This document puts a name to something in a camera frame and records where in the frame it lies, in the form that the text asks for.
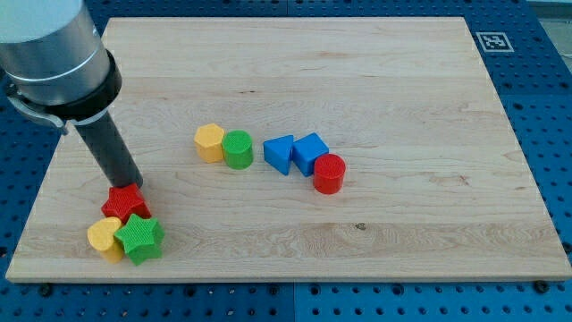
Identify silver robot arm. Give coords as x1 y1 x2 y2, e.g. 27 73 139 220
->
1 0 122 131

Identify red circle block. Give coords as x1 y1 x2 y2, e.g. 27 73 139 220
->
313 153 346 194

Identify green circle block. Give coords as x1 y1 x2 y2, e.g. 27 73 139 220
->
222 130 254 170

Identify yellow hexagon block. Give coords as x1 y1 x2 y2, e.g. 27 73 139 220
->
194 123 225 163

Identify blue triangle block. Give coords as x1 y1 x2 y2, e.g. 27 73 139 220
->
263 135 294 175

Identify wooden board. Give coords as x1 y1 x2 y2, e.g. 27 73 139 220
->
6 17 571 284

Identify blue cube block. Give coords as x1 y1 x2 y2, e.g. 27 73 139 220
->
292 132 329 177

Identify green star block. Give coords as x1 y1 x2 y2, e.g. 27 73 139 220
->
114 214 164 266

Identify red star block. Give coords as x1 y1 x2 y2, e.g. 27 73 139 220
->
101 183 152 224

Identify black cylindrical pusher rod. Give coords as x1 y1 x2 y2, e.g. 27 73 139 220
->
73 110 143 188

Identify yellow heart block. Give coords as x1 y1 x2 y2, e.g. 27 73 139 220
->
87 216 124 264

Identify white fiducial marker tag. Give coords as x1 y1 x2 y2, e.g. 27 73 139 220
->
475 31 514 53

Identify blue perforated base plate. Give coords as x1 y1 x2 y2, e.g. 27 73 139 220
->
1 0 571 321

